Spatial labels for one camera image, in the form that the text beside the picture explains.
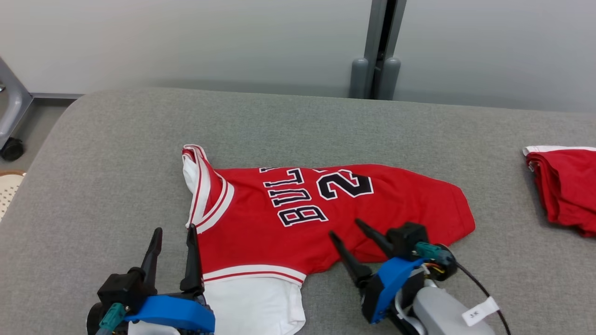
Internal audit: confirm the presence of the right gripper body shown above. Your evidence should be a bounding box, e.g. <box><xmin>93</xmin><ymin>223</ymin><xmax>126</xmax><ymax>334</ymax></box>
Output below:
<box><xmin>391</xmin><ymin>247</ymin><xmax>460</xmax><ymax>335</ymax></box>

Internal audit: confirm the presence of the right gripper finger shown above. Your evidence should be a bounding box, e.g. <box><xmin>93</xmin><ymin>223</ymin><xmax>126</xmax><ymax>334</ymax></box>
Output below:
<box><xmin>328</xmin><ymin>230</ymin><xmax>373</xmax><ymax>288</ymax></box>
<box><xmin>355</xmin><ymin>219</ymin><xmax>394</xmax><ymax>257</ymax></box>

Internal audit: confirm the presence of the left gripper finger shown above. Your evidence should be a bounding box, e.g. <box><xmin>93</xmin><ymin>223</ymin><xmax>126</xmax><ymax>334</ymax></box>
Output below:
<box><xmin>180</xmin><ymin>223</ymin><xmax>204</xmax><ymax>295</ymax></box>
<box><xmin>140</xmin><ymin>227</ymin><xmax>163</xmax><ymax>295</ymax></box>

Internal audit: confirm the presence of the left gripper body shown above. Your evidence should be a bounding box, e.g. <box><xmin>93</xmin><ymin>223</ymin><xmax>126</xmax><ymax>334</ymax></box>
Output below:
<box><xmin>86</xmin><ymin>302</ymin><xmax>208</xmax><ymax>335</ymax></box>

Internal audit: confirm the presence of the red Bulls basketball jersey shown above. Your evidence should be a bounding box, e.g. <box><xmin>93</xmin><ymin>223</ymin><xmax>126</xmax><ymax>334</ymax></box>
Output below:
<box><xmin>182</xmin><ymin>144</ymin><xmax>476</xmax><ymax>335</ymax></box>

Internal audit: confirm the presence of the white perforated laundry basket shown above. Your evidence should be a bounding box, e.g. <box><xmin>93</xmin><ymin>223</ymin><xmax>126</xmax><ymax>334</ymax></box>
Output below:
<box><xmin>0</xmin><ymin>170</ymin><xmax>27</xmax><ymax>222</ymax></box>

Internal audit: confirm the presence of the black caster wheel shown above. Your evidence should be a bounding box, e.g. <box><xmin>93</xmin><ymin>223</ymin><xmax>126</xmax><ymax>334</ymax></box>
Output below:
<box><xmin>0</xmin><ymin>137</ymin><xmax>25</xmax><ymax>162</ymax></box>

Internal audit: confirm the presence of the teal right camera connector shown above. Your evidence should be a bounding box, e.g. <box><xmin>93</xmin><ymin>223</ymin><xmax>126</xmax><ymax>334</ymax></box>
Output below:
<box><xmin>416</xmin><ymin>241</ymin><xmax>441</xmax><ymax>261</ymax></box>

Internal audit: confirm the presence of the teal camera connector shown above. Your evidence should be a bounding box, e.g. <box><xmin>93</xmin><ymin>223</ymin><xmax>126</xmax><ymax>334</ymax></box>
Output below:
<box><xmin>416</xmin><ymin>241</ymin><xmax>441</xmax><ymax>261</ymax></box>
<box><xmin>99</xmin><ymin>302</ymin><xmax>127</xmax><ymax>334</ymax></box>

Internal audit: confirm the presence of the teal left camera connector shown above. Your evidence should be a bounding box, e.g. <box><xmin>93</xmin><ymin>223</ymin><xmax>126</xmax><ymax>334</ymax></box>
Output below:
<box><xmin>99</xmin><ymin>302</ymin><xmax>127</xmax><ymax>334</ymax></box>

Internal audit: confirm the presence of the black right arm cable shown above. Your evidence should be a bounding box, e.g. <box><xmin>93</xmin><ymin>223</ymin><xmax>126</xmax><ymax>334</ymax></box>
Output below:
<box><xmin>454</xmin><ymin>261</ymin><xmax>512</xmax><ymax>335</ymax></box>

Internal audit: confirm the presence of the white cable label tag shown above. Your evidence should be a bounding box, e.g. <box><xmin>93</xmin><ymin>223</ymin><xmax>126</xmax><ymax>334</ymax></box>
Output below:
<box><xmin>462</xmin><ymin>297</ymin><xmax>500</xmax><ymax>327</ymax></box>

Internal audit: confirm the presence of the grey cylindrical post cap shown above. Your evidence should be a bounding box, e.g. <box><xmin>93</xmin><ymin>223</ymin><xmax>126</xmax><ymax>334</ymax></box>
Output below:
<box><xmin>350</xmin><ymin>57</ymin><xmax>371</xmax><ymax>99</ymax></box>
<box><xmin>378</xmin><ymin>56</ymin><xmax>401</xmax><ymax>101</ymax></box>

